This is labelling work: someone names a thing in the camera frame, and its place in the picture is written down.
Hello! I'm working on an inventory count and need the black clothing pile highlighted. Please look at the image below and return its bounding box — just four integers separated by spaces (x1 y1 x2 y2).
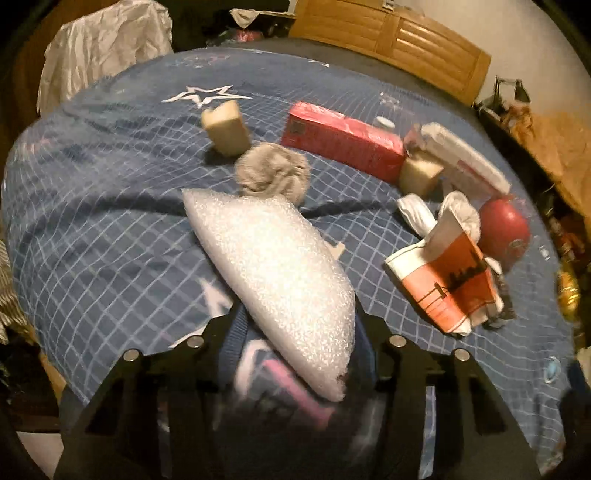
173 0 296 49

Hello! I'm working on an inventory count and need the striped cloth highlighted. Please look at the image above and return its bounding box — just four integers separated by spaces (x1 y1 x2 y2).
0 240 29 343

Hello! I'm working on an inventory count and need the shiny gold wrapper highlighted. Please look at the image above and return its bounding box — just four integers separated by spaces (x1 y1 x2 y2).
556 270 583 320

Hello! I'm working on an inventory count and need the white and red package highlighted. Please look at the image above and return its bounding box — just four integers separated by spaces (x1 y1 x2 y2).
404 122 512 197

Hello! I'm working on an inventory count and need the black desk lamp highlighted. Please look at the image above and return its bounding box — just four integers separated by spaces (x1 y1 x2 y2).
475 76 533 121

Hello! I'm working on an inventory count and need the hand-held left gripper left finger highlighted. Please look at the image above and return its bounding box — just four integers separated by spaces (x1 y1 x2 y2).
53 305 249 480

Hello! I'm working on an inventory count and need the blue checked star blanket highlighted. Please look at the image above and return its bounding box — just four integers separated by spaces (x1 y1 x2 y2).
0 48 578 472

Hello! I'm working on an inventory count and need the red cardboard box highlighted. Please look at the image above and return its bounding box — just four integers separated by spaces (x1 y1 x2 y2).
281 102 407 184

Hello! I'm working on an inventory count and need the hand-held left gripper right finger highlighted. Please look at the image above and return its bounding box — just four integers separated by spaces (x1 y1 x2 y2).
356 313 542 480

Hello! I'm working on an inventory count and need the small white cloth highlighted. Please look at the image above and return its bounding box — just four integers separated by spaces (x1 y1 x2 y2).
230 8 296 29

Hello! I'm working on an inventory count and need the beige foam block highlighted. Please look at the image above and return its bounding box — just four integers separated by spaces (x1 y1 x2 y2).
399 150 445 195
201 99 250 156

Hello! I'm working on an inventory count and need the red round ball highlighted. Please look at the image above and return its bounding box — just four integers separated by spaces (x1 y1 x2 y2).
478 196 532 273

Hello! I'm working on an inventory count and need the orange and white paper bag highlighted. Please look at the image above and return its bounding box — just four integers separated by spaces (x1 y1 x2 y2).
384 203 505 337

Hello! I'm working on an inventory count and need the white foam packing sheet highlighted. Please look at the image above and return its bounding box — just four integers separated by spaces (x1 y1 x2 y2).
181 187 357 401

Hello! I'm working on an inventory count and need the brown cloth pile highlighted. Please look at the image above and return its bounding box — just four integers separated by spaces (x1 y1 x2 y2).
508 104 591 224

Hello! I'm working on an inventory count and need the white crumpled tissue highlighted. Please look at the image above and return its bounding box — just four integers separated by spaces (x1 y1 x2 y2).
438 191 481 243
396 194 437 236

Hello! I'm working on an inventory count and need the white crumpled cloth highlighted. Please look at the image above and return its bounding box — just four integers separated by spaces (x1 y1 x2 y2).
37 0 174 116

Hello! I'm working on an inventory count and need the wooden headboard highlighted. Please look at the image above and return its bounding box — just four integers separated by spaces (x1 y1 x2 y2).
288 0 491 107

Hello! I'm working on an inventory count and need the grey balled-up sock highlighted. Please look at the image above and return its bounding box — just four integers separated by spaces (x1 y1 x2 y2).
235 142 311 205

